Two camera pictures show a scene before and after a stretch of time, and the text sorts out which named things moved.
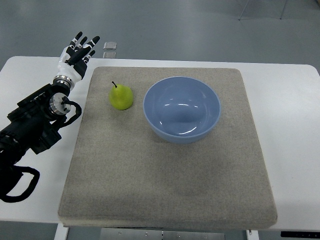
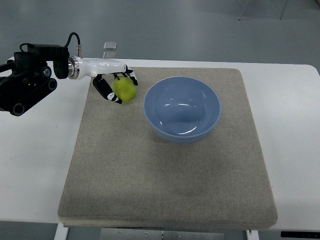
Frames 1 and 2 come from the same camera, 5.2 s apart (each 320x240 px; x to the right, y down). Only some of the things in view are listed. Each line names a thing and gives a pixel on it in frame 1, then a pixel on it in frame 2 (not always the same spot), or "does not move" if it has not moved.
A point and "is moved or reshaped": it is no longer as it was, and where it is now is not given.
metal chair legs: x=246 y=4 does not move
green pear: x=121 y=97 is moved or reshaped
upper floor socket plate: x=110 y=45 does not move
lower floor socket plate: x=109 y=55 does not move
